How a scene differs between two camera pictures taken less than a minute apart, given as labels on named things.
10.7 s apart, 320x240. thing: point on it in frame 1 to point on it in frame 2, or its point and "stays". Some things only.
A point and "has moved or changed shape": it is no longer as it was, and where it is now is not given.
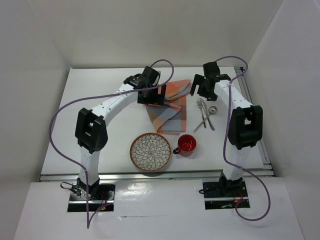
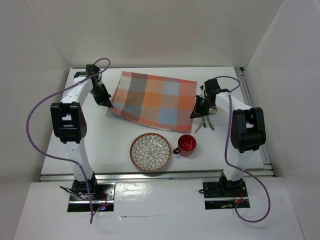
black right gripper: (198, 80) to (198, 112)
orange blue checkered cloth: (169, 117) has moved or changed shape
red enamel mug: (186, 145) stays
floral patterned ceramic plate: (150, 152) stays
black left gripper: (157, 98) to (104, 100)
